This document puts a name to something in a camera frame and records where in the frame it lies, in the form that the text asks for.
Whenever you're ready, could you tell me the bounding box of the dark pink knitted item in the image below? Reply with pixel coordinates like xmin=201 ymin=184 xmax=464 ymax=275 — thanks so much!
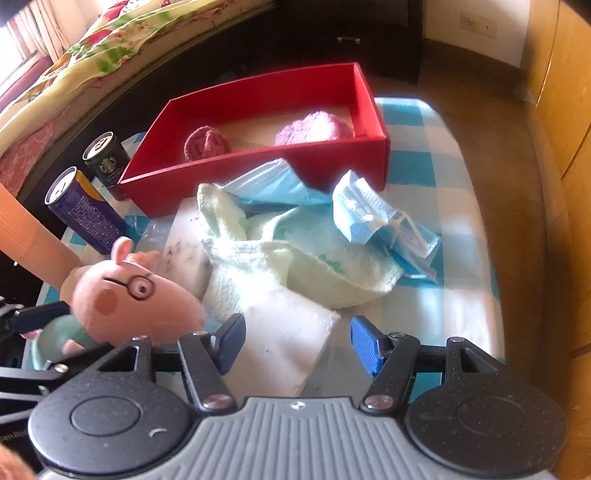
xmin=184 ymin=126 xmax=232 ymax=162

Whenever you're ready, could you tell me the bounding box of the wall socket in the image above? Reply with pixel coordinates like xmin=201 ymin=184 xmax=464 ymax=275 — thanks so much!
xmin=461 ymin=13 xmax=500 ymax=38

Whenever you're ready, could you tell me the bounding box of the purple and yellow drink can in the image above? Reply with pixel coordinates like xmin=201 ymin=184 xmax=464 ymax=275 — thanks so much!
xmin=44 ymin=167 xmax=129 ymax=256

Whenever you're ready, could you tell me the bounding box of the pale curtain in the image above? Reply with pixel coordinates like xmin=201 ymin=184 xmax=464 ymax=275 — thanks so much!
xmin=0 ymin=0 xmax=62 ymax=62

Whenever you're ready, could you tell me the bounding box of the light purple knitted item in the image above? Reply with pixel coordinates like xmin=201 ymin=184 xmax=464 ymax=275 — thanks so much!
xmin=274 ymin=111 xmax=352 ymax=147

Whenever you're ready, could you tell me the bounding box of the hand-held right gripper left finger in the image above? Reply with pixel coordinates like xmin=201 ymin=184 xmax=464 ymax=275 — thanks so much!
xmin=69 ymin=313 xmax=247 ymax=414

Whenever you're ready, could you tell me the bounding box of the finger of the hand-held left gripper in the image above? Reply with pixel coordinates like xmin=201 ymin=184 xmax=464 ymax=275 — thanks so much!
xmin=0 ymin=362 xmax=68 ymax=398
xmin=0 ymin=302 xmax=72 ymax=340

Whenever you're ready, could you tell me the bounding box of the purple bench cushion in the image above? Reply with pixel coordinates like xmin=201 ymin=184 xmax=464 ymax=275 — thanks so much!
xmin=0 ymin=58 xmax=52 ymax=95

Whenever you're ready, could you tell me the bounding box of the blue face mask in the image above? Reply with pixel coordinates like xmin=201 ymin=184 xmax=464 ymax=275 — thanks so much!
xmin=331 ymin=170 xmax=442 ymax=283

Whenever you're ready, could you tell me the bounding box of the dark wooden nightstand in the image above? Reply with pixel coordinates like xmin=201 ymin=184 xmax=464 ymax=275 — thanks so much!
xmin=277 ymin=0 xmax=424 ymax=85

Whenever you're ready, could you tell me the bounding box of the red cardboard box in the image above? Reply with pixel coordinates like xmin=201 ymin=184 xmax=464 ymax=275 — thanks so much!
xmin=117 ymin=62 xmax=391 ymax=217

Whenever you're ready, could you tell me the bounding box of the light wooden wardrobe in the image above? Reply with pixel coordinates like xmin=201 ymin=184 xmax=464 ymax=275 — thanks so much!
xmin=525 ymin=0 xmax=591 ymax=358

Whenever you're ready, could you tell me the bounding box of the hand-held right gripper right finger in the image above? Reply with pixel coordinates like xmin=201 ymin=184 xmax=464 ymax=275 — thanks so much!
xmin=350 ymin=315 xmax=527 ymax=414

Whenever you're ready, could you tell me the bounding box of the light blue plastic wrapper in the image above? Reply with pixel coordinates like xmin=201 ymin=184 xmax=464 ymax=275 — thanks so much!
xmin=222 ymin=158 xmax=334 ymax=209

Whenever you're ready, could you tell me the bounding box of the pale green towel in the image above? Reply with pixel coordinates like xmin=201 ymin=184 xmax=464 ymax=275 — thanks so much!
xmin=196 ymin=182 xmax=404 ymax=324

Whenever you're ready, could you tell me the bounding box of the blue white checkered cloth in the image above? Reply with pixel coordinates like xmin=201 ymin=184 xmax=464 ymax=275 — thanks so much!
xmin=39 ymin=95 xmax=505 ymax=403

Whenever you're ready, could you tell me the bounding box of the dark green drink can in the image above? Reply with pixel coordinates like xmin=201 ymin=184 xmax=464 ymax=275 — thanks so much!
xmin=82 ymin=131 xmax=133 ymax=191

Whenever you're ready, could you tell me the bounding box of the pink pig plush toy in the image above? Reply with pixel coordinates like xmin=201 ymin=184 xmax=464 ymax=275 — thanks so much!
xmin=30 ymin=235 xmax=206 ymax=370

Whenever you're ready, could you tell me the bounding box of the pink mattress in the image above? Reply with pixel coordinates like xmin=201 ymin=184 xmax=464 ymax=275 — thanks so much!
xmin=0 ymin=122 xmax=63 ymax=197

